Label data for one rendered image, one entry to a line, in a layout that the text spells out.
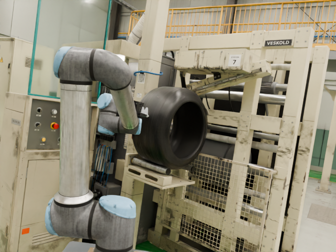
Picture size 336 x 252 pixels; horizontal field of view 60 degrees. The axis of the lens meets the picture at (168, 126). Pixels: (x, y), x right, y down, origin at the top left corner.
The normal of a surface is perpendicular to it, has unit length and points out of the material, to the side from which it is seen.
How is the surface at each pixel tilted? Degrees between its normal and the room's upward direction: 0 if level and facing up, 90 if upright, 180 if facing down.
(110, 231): 88
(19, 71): 90
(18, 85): 90
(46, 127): 90
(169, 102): 62
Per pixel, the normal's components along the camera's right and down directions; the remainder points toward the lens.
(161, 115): 0.08, -0.15
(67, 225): -0.04, 0.18
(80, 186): 0.69, 0.19
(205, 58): -0.64, -0.05
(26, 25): 0.86, 0.15
